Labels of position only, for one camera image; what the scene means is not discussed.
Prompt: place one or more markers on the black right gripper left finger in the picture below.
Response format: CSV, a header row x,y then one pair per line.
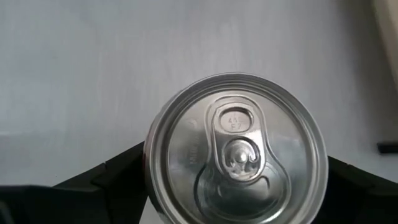
x,y
93,196

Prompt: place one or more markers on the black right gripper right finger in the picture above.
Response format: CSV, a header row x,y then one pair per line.
x,y
360,199

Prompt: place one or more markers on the silver Diet Coke can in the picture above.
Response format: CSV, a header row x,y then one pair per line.
x,y
242,155

